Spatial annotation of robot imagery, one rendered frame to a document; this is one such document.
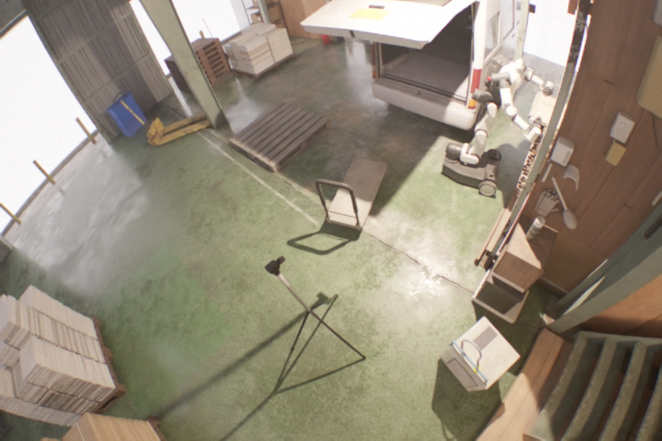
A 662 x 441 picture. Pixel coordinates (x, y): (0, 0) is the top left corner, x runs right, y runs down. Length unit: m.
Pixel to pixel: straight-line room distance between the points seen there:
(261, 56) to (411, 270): 4.99
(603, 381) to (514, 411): 0.75
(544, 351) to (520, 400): 0.46
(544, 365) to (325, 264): 2.23
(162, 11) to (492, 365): 5.25
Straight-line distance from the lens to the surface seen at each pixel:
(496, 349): 2.11
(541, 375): 2.76
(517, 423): 2.68
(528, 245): 2.06
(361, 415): 2.53
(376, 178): 3.11
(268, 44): 6.31
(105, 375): 3.66
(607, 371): 2.74
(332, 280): 2.77
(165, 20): 4.66
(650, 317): 2.84
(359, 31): 2.36
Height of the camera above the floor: 2.51
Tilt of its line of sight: 49 degrees down
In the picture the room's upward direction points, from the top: 16 degrees counter-clockwise
